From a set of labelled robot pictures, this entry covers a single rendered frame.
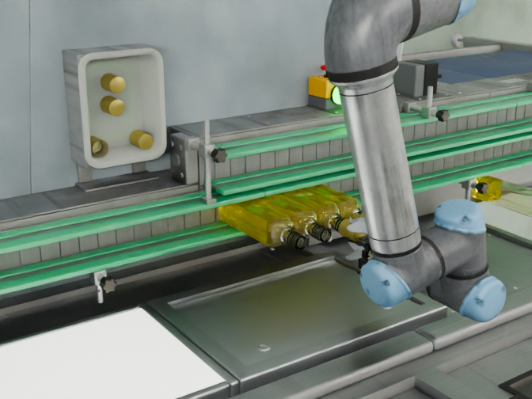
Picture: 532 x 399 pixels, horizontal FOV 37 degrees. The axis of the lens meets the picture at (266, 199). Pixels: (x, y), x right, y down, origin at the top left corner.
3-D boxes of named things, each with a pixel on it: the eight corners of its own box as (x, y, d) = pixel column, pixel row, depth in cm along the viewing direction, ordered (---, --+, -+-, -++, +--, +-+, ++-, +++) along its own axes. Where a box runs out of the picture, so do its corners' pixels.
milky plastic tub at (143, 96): (70, 161, 159) (87, 171, 152) (61, 49, 152) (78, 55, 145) (149, 148, 168) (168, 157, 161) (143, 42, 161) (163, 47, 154)
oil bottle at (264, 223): (218, 219, 168) (275, 252, 151) (217, 195, 166) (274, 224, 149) (240, 214, 171) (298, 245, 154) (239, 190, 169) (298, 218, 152)
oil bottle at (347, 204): (283, 203, 177) (344, 232, 160) (284, 180, 175) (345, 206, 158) (303, 199, 180) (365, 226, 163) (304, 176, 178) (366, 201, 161)
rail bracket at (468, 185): (438, 196, 207) (477, 210, 196) (440, 172, 204) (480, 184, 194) (449, 194, 209) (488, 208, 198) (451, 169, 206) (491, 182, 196)
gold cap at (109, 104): (99, 96, 157) (108, 100, 153) (115, 94, 159) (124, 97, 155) (100, 114, 158) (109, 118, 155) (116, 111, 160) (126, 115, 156)
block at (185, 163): (168, 177, 166) (184, 186, 160) (166, 134, 163) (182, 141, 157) (183, 174, 168) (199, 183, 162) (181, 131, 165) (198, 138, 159)
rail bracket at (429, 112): (398, 112, 190) (439, 123, 180) (400, 81, 188) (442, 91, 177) (411, 110, 192) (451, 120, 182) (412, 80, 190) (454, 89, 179)
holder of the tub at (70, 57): (73, 184, 161) (88, 195, 155) (62, 50, 152) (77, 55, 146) (149, 171, 170) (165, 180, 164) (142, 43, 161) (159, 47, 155)
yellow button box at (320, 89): (306, 104, 189) (325, 110, 184) (307, 74, 187) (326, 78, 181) (329, 101, 193) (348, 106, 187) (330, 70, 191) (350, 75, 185)
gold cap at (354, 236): (337, 237, 155) (352, 244, 151) (338, 220, 153) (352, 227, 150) (351, 233, 156) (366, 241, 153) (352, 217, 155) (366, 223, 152)
